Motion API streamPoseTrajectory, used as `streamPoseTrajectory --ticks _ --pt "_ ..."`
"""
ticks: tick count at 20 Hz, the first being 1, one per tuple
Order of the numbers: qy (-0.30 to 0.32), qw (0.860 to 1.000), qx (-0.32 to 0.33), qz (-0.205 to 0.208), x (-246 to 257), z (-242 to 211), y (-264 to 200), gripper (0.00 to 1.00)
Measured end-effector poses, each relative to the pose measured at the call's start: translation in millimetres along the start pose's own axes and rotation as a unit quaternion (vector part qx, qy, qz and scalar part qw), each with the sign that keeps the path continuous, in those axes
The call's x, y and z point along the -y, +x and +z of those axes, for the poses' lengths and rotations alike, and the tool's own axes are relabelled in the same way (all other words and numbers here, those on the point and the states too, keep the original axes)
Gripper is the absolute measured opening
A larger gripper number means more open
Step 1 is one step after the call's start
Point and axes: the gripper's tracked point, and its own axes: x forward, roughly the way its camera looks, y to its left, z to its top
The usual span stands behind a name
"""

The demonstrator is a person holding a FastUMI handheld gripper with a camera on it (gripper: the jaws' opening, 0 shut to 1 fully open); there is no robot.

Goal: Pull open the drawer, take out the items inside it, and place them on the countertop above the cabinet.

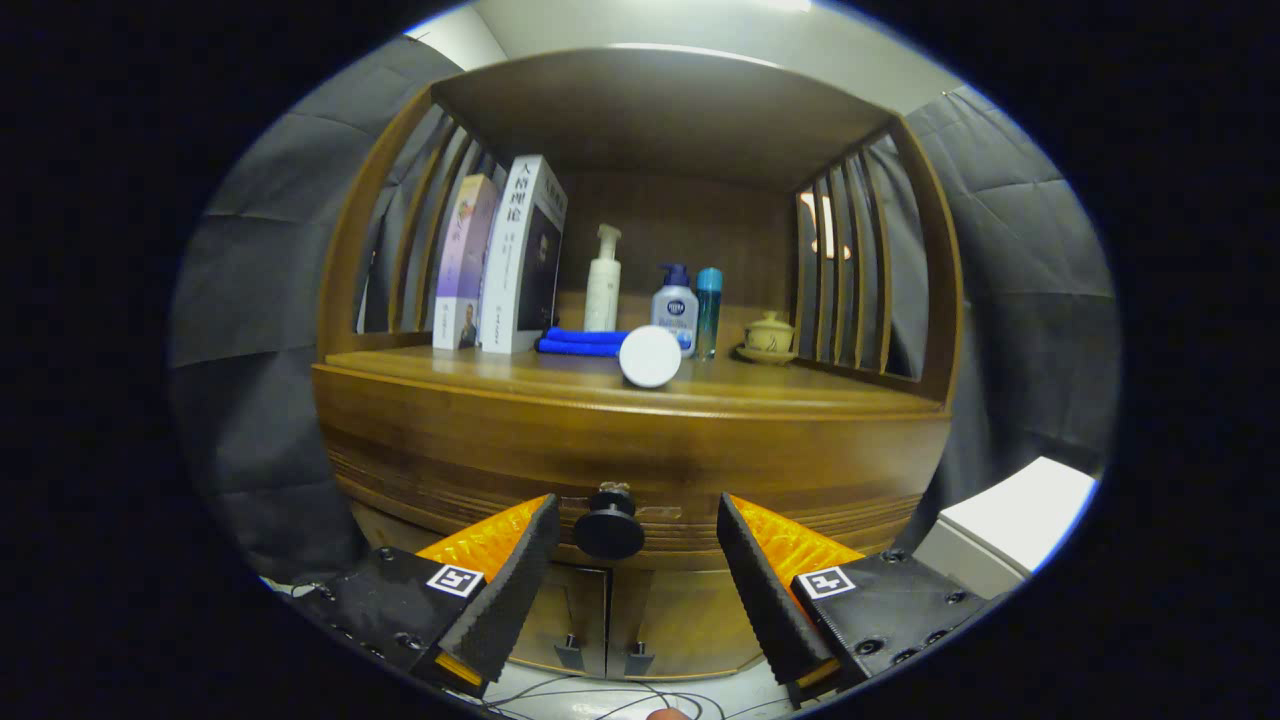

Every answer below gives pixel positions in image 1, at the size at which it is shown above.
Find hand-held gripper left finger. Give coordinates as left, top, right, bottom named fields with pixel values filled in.
left=290, top=493, right=561, bottom=698

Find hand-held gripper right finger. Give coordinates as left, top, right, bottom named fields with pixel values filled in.
left=716, top=492, right=1001, bottom=706

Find wooden drawer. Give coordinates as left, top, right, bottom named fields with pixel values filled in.
left=312, top=365, right=953, bottom=573

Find white cream tube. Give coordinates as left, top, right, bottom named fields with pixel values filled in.
left=618, top=326, right=683, bottom=389

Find wooden cabinet door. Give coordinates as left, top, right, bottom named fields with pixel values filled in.
left=605, top=565, right=766, bottom=681
left=510, top=565, right=613, bottom=679

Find wooden countertop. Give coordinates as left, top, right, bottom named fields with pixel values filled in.
left=315, top=345, right=946, bottom=416

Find wooden cabinet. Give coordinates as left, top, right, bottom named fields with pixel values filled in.
left=312, top=45, right=964, bottom=683

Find blue folded cloth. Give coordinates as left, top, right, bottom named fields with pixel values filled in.
left=535, top=327, right=696, bottom=359

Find yellow lidded teacup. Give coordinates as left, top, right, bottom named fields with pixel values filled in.
left=735, top=311, right=801, bottom=366

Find white table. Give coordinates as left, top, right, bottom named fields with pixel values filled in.
left=915, top=456, right=1099, bottom=601

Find teal bottle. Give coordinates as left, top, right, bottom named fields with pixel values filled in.
left=696, top=267, right=724, bottom=361

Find white bottle with blue cap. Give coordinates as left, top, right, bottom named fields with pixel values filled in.
left=651, top=263, right=699, bottom=356

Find white pump bottle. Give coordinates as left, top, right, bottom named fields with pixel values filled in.
left=583, top=223, right=623, bottom=333

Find purple book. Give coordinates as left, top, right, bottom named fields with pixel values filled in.
left=432, top=174, right=500, bottom=351

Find white book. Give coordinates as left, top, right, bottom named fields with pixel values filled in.
left=480, top=154, right=569, bottom=355

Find black backdrop cloth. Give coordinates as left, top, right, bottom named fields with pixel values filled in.
left=168, top=35, right=1121, bottom=586

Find black cables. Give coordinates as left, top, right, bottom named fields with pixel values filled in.
left=480, top=675, right=791, bottom=720

